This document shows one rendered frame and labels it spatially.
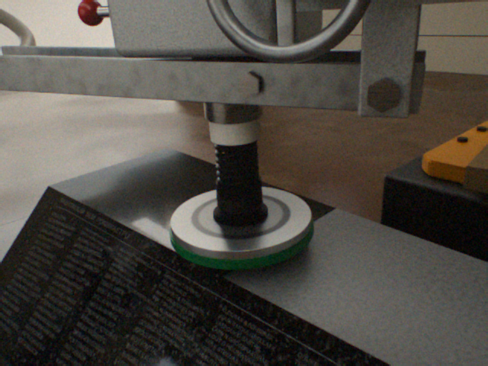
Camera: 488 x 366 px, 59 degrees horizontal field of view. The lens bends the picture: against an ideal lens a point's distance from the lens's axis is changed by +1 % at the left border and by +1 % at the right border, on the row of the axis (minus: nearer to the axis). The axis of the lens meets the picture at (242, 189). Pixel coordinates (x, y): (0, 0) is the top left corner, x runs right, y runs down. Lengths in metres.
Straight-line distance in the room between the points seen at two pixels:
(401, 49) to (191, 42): 0.21
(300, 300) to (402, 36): 0.33
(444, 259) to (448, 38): 6.47
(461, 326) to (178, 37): 0.45
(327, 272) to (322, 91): 0.26
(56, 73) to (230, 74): 0.26
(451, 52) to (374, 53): 6.62
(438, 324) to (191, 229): 0.34
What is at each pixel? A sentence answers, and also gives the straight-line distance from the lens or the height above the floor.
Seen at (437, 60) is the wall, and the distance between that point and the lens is 7.16.
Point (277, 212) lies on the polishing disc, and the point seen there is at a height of 0.86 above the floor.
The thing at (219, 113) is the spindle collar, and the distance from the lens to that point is 0.57.
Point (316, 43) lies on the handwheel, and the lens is 0.39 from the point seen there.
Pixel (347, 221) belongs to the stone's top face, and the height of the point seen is 0.80.
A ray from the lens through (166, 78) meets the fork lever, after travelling 0.57.
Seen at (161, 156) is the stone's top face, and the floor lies 0.80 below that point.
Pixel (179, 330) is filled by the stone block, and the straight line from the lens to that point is 0.65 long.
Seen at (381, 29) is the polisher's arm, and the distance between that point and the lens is 0.46.
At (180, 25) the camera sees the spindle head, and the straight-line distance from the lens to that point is 0.49.
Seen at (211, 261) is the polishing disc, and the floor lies 0.85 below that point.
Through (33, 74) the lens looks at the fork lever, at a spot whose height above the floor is 1.08.
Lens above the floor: 1.16
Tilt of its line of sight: 24 degrees down
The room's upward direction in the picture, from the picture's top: 4 degrees counter-clockwise
